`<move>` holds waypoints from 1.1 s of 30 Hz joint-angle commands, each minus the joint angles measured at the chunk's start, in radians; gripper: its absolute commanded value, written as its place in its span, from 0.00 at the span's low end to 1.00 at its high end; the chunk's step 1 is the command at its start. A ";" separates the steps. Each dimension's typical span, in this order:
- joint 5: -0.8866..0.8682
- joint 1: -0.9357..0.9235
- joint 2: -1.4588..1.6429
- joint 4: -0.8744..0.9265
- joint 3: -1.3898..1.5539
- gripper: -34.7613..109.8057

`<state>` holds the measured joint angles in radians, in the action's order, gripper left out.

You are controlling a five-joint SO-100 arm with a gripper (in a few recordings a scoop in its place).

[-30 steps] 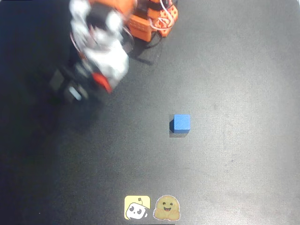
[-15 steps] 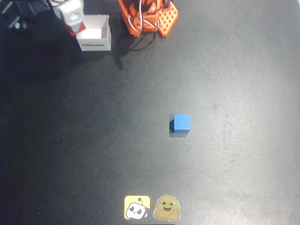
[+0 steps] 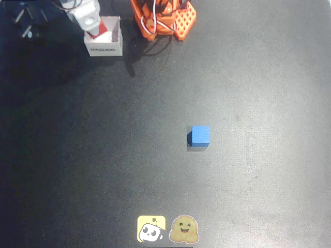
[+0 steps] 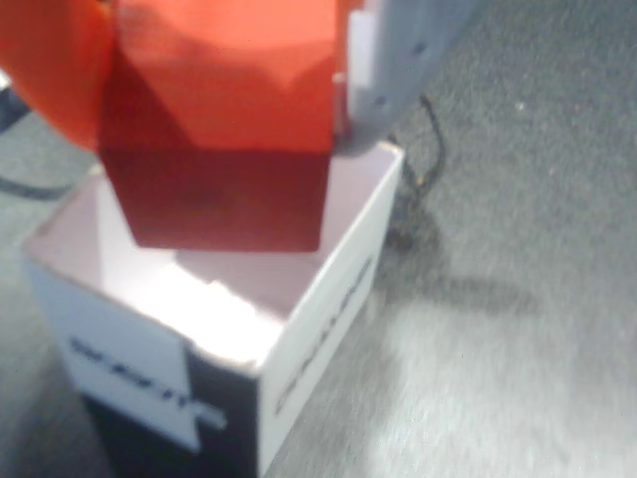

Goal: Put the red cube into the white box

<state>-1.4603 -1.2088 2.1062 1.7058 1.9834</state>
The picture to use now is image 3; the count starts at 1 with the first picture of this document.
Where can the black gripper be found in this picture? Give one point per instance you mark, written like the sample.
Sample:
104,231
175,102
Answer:
89,21

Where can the red cube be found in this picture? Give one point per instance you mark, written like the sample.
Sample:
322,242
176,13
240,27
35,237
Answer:
96,33

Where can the orange robot base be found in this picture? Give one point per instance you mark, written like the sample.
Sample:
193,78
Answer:
184,23

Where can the white cardboard box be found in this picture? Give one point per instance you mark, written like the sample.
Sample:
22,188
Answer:
104,47

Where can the blue cube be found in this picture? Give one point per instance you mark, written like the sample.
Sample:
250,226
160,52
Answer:
200,135

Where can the black table mat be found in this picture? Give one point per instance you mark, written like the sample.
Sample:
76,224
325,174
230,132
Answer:
165,160

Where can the yellow robot sticker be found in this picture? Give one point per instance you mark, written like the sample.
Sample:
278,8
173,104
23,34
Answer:
147,227

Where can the smiling hugging face sticker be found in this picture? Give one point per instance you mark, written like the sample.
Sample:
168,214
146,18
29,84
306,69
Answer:
184,230

